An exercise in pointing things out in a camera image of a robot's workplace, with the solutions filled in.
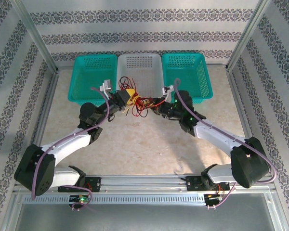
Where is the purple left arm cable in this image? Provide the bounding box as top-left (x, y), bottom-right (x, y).
top-left (31, 86), bottom-right (111, 212)

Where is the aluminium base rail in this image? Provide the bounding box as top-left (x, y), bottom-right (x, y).
top-left (13, 174), bottom-right (276, 194)

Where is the small circuit board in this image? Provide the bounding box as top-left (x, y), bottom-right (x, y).
top-left (69, 195), bottom-right (91, 208)
top-left (204, 193), bottom-right (224, 209)

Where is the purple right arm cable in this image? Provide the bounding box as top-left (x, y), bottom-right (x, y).
top-left (174, 78), bottom-right (278, 210)

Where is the aluminium side rail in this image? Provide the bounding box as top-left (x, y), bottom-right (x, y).
top-left (225, 68), bottom-right (277, 191)
top-left (23, 71), bottom-right (61, 176)

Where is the thin black cable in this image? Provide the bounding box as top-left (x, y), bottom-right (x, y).
top-left (118, 81), bottom-right (135, 90)

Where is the aluminium frame post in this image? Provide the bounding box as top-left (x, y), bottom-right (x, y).
top-left (11, 0), bottom-right (60, 74)
top-left (225, 0), bottom-right (273, 72)

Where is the teal plastic basket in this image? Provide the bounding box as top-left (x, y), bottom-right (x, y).
top-left (161, 52), bottom-right (213, 104)
top-left (67, 54), bottom-right (118, 107)

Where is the slotted metal cable duct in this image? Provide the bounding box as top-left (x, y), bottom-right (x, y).
top-left (23, 193), bottom-right (207, 205)

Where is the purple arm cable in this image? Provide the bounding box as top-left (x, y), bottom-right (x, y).
top-left (31, 86), bottom-right (111, 212)
top-left (174, 78), bottom-right (278, 210)

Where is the aluminium rear rail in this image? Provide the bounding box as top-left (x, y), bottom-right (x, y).
top-left (56, 63), bottom-right (229, 72)

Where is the white plastic basket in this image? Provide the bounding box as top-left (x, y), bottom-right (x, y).
top-left (115, 53), bottom-right (165, 104)

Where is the grey metal sheet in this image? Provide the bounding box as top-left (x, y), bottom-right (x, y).
top-left (4, 192), bottom-right (287, 231)

